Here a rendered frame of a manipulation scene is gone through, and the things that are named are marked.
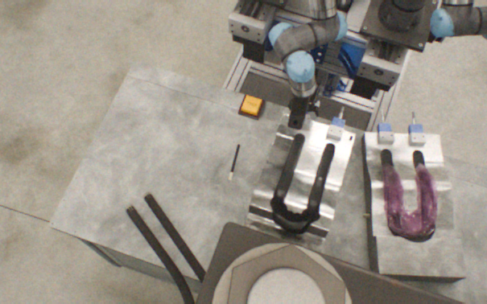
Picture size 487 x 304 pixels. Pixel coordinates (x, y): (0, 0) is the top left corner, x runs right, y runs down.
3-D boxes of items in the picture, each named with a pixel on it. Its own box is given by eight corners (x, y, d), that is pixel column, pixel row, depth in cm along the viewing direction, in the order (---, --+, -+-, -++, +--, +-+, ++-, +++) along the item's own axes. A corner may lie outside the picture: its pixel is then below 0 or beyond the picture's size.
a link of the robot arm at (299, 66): (306, 43, 135) (319, 67, 132) (307, 62, 146) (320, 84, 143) (279, 55, 136) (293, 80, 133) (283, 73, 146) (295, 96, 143)
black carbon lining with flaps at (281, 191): (294, 133, 172) (297, 121, 163) (339, 148, 170) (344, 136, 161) (262, 225, 159) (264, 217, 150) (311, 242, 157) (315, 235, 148)
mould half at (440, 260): (361, 138, 179) (368, 125, 169) (434, 141, 178) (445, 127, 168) (370, 279, 159) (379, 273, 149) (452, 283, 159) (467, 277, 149)
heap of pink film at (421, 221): (377, 162, 169) (383, 154, 162) (429, 164, 169) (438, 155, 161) (382, 237, 159) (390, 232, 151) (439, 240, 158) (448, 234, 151)
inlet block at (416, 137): (403, 115, 179) (408, 108, 175) (418, 115, 179) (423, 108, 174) (406, 148, 174) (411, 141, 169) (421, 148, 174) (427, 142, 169)
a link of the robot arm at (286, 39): (299, 29, 149) (315, 58, 146) (266, 41, 148) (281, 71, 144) (303, 13, 142) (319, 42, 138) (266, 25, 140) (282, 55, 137)
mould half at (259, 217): (282, 123, 181) (284, 105, 169) (350, 144, 178) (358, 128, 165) (236, 250, 163) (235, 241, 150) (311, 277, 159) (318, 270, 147)
